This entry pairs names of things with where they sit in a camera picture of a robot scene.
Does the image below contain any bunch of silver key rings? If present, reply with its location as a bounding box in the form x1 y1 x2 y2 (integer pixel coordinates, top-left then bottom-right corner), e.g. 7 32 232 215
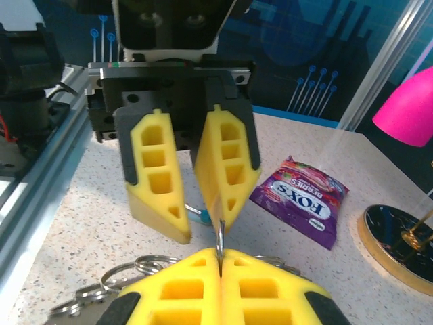
49 253 302 318

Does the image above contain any silver metal key ring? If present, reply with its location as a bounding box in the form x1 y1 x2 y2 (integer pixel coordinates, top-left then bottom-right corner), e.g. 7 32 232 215
214 219 227 263

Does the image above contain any gold wire glass rack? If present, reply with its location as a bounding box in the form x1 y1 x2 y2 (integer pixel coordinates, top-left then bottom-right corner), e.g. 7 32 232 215
357 202 433 296

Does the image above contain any purple candy bag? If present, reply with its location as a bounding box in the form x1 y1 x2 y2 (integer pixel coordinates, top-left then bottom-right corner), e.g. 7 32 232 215
248 155 350 251

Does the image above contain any aluminium mounting rail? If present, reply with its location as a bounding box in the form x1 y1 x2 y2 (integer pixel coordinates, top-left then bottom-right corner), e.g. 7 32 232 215
0 64 99 275

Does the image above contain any pink plastic wine glass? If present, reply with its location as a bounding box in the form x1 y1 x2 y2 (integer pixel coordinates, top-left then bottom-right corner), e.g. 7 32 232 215
371 66 433 148

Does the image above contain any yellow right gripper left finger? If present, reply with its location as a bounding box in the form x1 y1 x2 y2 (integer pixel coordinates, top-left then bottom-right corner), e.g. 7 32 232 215
96 246 223 325

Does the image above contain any blue-headed key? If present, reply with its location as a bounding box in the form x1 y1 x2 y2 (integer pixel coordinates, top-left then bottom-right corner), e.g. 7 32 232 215
184 202 213 225

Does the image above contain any aluminium frame post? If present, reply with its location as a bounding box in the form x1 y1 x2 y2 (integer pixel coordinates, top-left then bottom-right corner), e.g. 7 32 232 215
337 0 433 133

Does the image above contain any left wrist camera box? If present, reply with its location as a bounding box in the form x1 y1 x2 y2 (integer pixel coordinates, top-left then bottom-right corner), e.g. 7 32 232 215
113 0 238 64

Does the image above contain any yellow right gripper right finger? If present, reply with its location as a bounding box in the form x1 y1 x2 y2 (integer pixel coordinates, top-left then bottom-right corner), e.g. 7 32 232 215
219 248 352 325

